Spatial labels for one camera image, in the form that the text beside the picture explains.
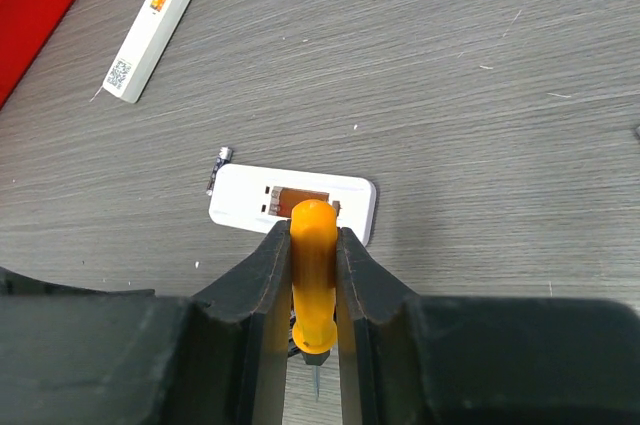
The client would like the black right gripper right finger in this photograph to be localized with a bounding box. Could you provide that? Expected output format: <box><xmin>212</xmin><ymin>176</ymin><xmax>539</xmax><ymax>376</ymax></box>
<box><xmin>336</xmin><ymin>229</ymin><xmax>639</xmax><ymax>424</ymax></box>

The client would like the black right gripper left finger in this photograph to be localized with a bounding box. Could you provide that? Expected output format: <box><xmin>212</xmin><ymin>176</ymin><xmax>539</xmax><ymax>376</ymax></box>
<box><xmin>1</xmin><ymin>221</ymin><xmax>291</xmax><ymax>424</ymax></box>

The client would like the orange handled screwdriver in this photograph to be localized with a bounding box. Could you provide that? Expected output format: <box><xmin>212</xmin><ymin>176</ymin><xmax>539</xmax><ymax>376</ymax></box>
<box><xmin>290</xmin><ymin>199</ymin><xmax>338</xmax><ymax>396</ymax></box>

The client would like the white remote control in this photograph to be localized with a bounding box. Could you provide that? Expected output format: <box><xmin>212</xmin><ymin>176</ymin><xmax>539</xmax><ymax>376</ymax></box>
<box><xmin>209</xmin><ymin>163</ymin><xmax>377</xmax><ymax>245</ymax></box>

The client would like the black AAA battery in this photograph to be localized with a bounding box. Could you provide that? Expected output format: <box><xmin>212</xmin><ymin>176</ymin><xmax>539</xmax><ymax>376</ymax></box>
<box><xmin>204</xmin><ymin>146</ymin><xmax>235</xmax><ymax>196</ymax></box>

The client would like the white remote with orange batteries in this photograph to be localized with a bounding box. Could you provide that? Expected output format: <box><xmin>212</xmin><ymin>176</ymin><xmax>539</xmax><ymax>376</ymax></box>
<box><xmin>101</xmin><ymin>0</ymin><xmax>191</xmax><ymax>103</ymax></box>

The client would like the red plastic tray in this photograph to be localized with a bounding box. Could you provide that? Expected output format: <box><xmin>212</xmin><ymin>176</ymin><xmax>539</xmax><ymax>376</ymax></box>
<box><xmin>0</xmin><ymin>0</ymin><xmax>99</xmax><ymax>110</ymax></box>

